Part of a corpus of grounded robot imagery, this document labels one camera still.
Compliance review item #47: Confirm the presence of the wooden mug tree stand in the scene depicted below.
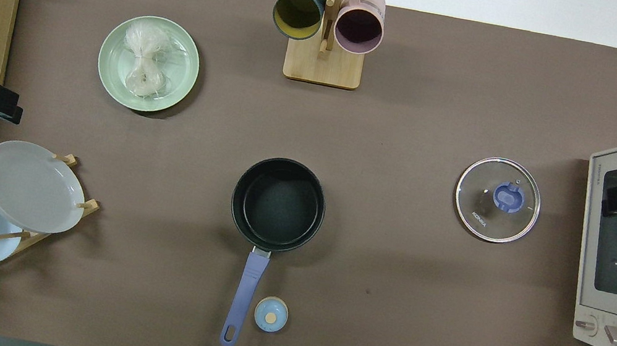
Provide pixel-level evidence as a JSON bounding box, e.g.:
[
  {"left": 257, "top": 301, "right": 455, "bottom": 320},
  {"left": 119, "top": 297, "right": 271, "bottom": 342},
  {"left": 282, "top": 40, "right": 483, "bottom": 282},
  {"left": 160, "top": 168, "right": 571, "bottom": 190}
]
[{"left": 260, "top": 0, "right": 395, "bottom": 95}]

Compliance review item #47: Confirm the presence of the black pot purple handle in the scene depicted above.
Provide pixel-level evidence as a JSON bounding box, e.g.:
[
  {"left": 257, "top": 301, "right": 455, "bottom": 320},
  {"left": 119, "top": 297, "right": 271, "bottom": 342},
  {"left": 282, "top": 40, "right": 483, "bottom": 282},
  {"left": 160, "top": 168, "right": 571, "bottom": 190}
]
[{"left": 207, "top": 151, "right": 333, "bottom": 346}]

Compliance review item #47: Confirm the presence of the dark teal mug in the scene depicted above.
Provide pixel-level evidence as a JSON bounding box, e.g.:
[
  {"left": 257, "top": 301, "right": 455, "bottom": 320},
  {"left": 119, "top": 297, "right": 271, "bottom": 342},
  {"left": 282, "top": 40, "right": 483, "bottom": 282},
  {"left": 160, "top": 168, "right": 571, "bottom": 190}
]
[{"left": 269, "top": 0, "right": 327, "bottom": 44}]

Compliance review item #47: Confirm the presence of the brown table mat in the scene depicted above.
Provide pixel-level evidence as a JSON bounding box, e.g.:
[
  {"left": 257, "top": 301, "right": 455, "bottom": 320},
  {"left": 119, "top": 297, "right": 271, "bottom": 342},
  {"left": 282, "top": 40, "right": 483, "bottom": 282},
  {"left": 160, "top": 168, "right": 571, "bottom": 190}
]
[{"left": 0, "top": 0, "right": 617, "bottom": 346}]

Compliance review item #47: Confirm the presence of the grey plate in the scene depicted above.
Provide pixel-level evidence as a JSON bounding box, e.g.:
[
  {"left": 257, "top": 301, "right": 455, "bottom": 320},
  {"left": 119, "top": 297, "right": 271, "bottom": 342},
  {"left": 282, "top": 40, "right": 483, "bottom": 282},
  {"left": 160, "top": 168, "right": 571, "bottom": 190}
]
[{"left": 0, "top": 137, "right": 94, "bottom": 240}]

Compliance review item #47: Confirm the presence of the glass lid purple knob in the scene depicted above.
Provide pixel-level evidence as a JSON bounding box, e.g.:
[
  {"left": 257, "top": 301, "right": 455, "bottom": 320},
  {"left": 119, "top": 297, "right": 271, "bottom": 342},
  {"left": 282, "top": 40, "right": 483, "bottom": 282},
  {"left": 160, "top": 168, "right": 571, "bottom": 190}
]
[{"left": 448, "top": 151, "right": 548, "bottom": 250}]

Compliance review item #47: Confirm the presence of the pink mug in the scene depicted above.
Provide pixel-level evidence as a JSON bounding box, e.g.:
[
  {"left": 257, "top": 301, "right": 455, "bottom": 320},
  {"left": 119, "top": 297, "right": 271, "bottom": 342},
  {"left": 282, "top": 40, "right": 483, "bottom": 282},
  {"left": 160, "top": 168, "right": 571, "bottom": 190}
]
[{"left": 330, "top": 0, "right": 389, "bottom": 59}]

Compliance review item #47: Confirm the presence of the light green plate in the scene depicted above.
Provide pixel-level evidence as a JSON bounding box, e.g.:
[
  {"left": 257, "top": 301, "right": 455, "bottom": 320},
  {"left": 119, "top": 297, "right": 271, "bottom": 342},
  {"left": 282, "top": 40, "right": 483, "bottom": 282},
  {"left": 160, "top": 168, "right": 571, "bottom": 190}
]
[{"left": 91, "top": 8, "right": 207, "bottom": 120}]

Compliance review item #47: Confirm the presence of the wooden plate rack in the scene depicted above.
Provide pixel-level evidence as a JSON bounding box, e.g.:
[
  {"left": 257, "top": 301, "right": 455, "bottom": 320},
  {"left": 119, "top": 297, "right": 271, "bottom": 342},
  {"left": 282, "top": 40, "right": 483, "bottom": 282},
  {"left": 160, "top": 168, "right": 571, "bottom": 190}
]
[{"left": 0, "top": 142, "right": 108, "bottom": 308}]

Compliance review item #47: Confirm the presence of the translucent vermicelli bundle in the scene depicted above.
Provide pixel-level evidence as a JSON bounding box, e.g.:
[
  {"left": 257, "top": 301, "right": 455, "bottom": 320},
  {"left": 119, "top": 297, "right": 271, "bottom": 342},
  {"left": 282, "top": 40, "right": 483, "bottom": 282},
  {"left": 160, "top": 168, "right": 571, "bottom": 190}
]
[{"left": 114, "top": 19, "right": 184, "bottom": 103}]

